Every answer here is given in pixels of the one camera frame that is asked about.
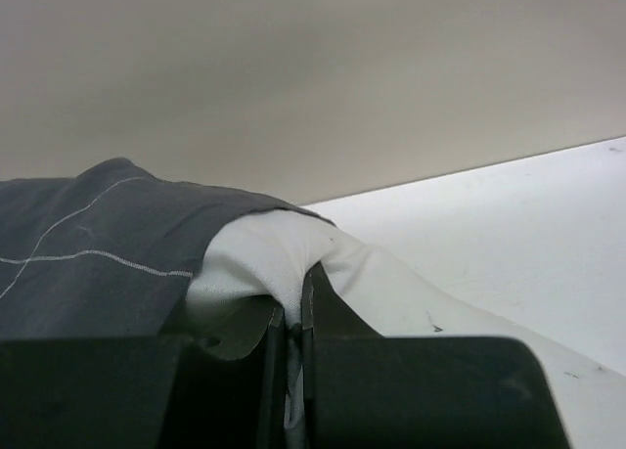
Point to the dark grey checked pillowcase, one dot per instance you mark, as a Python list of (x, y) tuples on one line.
[(108, 253)]

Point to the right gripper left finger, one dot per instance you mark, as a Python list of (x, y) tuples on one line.
[(224, 388)]

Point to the white pillow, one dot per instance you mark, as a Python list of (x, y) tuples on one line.
[(270, 253)]

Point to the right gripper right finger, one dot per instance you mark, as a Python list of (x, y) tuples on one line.
[(364, 390)]

